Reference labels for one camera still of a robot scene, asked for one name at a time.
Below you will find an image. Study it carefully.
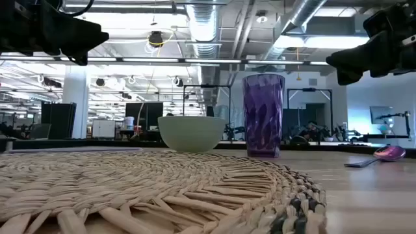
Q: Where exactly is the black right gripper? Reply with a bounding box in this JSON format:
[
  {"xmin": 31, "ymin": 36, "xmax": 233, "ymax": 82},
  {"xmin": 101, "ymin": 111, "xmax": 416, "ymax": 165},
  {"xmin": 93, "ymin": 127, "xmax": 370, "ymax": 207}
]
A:
[{"xmin": 326, "ymin": 1, "xmax": 416, "ymax": 86}]

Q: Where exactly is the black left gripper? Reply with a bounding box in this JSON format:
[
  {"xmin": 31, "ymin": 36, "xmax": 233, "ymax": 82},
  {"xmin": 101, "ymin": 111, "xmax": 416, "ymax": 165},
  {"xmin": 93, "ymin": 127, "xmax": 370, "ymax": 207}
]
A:
[{"xmin": 0, "ymin": 0, "xmax": 110, "ymax": 66}]

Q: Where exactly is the purple egg-shaped object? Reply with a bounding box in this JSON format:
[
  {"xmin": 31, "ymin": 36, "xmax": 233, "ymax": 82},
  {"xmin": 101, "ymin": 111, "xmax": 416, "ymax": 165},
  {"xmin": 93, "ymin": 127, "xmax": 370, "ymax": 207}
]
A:
[{"xmin": 344, "ymin": 145, "xmax": 406, "ymax": 168}]

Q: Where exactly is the purple faceted plastic tumbler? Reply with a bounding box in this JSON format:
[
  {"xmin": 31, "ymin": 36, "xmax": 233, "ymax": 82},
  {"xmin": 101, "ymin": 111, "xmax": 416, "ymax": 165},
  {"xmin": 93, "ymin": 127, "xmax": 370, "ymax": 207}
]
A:
[{"xmin": 242, "ymin": 73, "xmax": 286, "ymax": 159}]

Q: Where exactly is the pale green bowl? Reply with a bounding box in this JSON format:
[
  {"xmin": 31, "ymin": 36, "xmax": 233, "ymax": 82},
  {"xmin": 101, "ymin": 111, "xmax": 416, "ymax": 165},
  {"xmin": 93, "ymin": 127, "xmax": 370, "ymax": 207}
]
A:
[{"xmin": 157, "ymin": 116, "xmax": 227, "ymax": 153}]

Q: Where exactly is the yellow hanging ceiling tag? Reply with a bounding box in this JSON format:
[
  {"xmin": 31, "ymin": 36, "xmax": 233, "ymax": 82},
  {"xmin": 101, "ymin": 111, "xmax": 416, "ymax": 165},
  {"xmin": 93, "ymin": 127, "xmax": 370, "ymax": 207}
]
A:
[{"xmin": 295, "ymin": 47, "xmax": 302, "ymax": 81}]

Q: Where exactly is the white building pillar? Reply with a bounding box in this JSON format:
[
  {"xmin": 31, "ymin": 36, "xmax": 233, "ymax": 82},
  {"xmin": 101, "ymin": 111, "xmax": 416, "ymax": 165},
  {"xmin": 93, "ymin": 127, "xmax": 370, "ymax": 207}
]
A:
[{"xmin": 62, "ymin": 66, "xmax": 90, "ymax": 140}]

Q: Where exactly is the black partition panel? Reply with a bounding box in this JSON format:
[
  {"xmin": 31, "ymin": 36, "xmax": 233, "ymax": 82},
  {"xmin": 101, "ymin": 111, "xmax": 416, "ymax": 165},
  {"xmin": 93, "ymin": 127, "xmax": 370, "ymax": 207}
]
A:
[
  {"xmin": 125, "ymin": 102, "xmax": 164, "ymax": 131},
  {"xmin": 40, "ymin": 101, "xmax": 77, "ymax": 140}
]

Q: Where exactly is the person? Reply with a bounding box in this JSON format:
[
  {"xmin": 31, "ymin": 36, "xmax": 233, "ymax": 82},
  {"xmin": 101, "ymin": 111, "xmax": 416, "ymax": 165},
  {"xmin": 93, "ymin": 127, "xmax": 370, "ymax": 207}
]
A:
[{"xmin": 297, "ymin": 120, "xmax": 323, "ymax": 144}]

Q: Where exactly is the white cabinet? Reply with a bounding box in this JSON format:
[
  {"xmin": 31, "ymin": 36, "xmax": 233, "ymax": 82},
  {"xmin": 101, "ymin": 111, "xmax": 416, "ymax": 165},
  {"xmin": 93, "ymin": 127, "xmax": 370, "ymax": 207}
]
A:
[{"xmin": 92, "ymin": 119, "xmax": 116, "ymax": 139}]

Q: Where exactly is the round woven straw placemat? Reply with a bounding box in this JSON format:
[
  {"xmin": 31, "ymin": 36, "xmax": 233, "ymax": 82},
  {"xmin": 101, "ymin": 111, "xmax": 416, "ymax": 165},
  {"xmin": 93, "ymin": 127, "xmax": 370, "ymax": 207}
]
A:
[{"xmin": 0, "ymin": 149, "xmax": 328, "ymax": 234}]

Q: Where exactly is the black metal rig frame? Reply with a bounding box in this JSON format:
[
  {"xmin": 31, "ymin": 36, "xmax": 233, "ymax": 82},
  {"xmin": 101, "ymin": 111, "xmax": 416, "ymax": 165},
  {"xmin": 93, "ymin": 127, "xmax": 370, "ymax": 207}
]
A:
[
  {"xmin": 182, "ymin": 84, "xmax": 232, "ymax": 141},
  {"xmin": 287, "ymin": 88, "xmax": 333, "ymax": 144}
]

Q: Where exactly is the wall-side computer monitor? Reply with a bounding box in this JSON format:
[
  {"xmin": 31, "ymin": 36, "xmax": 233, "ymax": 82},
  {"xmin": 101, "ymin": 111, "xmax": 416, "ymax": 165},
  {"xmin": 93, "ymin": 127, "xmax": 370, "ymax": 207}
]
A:
[{"xmin": 369, "ymin": 105, "xmax": 395, "ymax": 125}]

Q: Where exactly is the black ceiling cable reel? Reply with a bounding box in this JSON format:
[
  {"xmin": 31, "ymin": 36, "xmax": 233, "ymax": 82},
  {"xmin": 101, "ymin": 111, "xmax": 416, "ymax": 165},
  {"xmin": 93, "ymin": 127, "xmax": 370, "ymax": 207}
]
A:
[{"xmin": 148, "ymin": 31, "xmax": 165, "ymax": 48}]

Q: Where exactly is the black metal table frame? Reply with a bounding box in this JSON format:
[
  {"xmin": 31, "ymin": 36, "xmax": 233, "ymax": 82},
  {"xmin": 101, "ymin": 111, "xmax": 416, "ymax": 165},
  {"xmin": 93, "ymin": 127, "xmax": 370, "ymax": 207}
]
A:
[{"xmin": 0, "ymin": 138, "xmax": 416, "ymax": 159}]

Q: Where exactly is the silver ceiling air duct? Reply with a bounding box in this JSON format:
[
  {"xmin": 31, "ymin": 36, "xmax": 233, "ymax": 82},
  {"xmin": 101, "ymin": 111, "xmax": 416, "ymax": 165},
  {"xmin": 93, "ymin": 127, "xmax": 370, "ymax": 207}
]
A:
[{"xmin": 185, "ymin": 0, "xmax": 222, "ymax": 86}]

